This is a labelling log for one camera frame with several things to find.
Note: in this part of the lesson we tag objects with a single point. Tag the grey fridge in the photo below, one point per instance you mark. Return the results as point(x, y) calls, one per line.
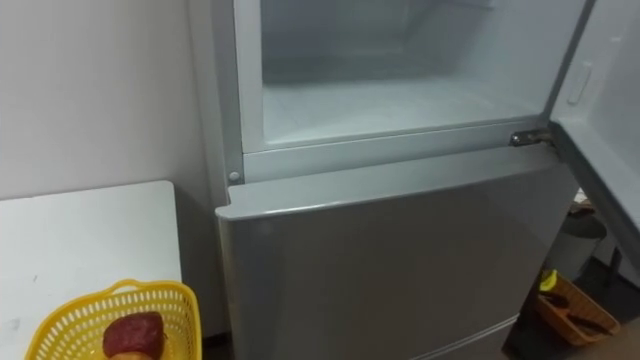
point(380, 250)

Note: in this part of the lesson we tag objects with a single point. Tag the dark red soft toy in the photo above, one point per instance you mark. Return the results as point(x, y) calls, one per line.
point(134, 332)

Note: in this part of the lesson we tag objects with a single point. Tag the white table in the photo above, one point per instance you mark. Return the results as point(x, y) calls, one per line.
point(85, 235)

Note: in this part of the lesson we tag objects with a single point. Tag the yellow soft toy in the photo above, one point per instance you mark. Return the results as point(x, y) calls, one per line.
point(548, 281)

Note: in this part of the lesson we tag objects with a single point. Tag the white waste bin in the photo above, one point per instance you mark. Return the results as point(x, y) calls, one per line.
point(575, 245)

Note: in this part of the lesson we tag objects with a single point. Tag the yellow plastic basket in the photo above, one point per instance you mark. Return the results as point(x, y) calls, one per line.
point(75, 325)

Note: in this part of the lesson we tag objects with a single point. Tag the brown wicker basket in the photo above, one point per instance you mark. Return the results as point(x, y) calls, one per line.
point(575, 320)

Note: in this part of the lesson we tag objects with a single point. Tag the open grey fridge door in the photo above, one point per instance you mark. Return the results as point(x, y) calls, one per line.
point(602, 100)

